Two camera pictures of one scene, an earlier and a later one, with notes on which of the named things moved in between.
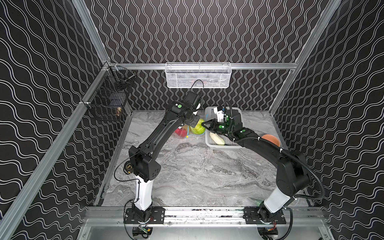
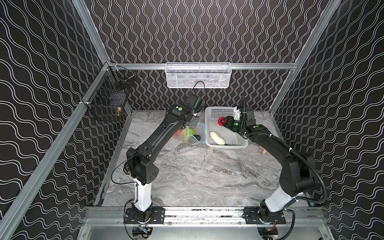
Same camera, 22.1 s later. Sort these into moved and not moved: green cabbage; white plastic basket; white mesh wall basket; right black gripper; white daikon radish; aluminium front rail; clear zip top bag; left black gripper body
Moved: green cabbage; right black gripper; clear zip top bag
Not moved: white daikon radish; aluminium front rail; left black gripper body; white mesh wall basket; white plastic basket
